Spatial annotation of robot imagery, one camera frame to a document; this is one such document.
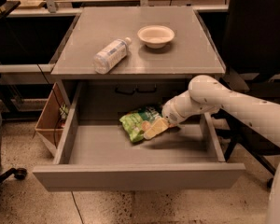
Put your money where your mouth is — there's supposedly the black office chair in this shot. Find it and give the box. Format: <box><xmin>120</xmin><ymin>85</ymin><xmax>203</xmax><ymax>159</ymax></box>
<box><xmin>212</xmin><ymin>0</ymin><xmax>280</xmax><ymax>189</ymax></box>

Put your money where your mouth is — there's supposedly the open grey top drawer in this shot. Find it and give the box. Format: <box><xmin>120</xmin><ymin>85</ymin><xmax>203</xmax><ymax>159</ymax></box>
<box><xmin>33</xmin><ymin>81</ymin><xmax>245</xmax><ymax>191</ymax></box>

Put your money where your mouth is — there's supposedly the black floor cable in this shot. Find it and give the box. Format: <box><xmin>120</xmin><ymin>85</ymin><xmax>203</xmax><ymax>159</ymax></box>
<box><xmin>70</xmin><ymin>191</ymin><xmax>85</xmax><ymax>224</ymax></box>

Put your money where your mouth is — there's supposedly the black chair wheel base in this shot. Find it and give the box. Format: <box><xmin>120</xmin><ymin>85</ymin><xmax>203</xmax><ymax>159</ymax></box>
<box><xmin>0</xmin><ymin>168</ymin><xmax>28</xmax><ymax>184</ymax></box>

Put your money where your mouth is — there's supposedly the green rice chip bag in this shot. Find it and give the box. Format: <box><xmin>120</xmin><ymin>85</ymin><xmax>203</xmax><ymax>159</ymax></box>
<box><xmin>119</xmin><ymin>105</ymin><xmax>161</xmax><ymax>143</ymax></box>

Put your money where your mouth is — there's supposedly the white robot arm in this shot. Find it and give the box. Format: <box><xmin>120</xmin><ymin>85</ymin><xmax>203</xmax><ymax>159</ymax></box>
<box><xmin>144</xmin><ymin>75</ymin><xmax>280</xmax><ymax>224</ymax></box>

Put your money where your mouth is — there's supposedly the clear plastic water bottle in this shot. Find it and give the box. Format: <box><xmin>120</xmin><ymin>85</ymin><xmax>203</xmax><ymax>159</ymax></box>
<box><xmin>93</xmin><ymin>37</ymin><xmax>132</xmax><ymax>74</ymax></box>

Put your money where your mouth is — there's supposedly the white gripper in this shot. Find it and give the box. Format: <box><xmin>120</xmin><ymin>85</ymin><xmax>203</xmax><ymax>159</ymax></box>
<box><xmin>144</xmin><ymin>91</ymin><xmax>218</xmax><ymax>140</ymax></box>

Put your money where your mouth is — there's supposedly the grey drawer cabinet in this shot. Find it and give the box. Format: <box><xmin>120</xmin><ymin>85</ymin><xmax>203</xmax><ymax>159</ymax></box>
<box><xmin>52</xmin><ymin>7</ymin><xmax>226</xmax><ymax>123</ymax></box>

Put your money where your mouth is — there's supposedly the white bowl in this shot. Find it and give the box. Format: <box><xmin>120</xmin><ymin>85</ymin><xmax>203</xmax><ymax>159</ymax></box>
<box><xmin>137</xmin><ymin>25</ymin><xmax>175</xmax><ymax>49</ymax></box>

